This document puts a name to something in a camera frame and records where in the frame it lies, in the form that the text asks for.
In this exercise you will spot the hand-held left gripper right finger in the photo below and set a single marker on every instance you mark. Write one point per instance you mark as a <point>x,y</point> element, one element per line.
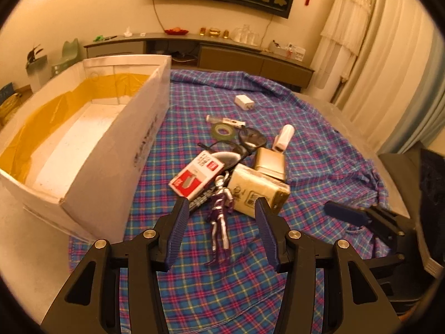
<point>266,231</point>

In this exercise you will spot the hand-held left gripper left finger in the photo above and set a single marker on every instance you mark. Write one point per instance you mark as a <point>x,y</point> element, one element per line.
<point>177,228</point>

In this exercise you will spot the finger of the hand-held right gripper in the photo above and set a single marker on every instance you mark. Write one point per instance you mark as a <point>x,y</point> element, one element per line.
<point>344,213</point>

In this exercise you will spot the silver purple toy figure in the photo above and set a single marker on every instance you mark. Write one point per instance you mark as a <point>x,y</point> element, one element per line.
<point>219,215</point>

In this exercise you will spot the pale yellow tissue packet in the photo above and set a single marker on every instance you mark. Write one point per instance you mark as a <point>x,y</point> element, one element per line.
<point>253,188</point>

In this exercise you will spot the red white cardboard box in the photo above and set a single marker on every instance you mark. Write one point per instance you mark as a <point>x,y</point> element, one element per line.
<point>194,177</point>

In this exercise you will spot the gold tin box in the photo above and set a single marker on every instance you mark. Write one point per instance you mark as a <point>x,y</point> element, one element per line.
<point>269,161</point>

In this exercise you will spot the black oval case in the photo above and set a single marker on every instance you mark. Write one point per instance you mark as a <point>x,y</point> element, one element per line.
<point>227,160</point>

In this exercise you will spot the white foam box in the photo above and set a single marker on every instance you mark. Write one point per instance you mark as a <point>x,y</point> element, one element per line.
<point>104,188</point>

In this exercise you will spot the black eyeglasses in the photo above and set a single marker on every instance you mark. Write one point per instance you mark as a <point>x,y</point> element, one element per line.
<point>252,137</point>

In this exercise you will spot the green tape roll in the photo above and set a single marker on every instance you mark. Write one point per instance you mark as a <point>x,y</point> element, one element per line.
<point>213,131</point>

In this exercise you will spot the white charger plug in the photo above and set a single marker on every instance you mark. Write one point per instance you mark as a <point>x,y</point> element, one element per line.
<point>244,102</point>

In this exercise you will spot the plaid cloth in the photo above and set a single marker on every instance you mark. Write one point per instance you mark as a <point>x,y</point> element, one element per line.
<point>313,167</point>

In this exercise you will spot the dark cloth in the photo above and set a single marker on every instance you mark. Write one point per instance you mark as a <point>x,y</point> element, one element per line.
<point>433,188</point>

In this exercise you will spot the beige curtain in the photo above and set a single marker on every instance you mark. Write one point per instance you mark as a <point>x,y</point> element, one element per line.
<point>393,69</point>

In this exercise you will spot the white storage box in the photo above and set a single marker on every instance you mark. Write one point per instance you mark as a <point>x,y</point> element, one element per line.
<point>288,51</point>

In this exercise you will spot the grey tv cabinet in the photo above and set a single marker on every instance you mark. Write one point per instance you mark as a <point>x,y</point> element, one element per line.
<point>226,59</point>

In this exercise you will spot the lace covered air conditioner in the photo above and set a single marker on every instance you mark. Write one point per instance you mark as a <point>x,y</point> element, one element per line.
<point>342,34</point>

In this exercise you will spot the red fruit bowl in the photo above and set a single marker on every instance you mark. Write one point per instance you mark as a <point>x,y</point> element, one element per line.
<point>176,31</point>

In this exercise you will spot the clear glass cups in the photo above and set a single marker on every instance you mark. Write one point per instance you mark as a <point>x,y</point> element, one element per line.
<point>245,35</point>

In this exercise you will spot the amber glass set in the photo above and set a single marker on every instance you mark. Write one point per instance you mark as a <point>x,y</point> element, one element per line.
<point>213,32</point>

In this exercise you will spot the white small figurine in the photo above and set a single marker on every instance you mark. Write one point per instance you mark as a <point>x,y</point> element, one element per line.
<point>128,33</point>

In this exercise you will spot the yellow mesh bag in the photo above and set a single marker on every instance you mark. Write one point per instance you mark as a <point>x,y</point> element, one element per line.
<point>12,109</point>

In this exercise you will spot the green child chair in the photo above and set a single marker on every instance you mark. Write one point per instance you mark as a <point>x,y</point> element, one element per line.
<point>69,54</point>

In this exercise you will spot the blue plastic basket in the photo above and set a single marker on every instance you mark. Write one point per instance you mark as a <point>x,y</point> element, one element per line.
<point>7,92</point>

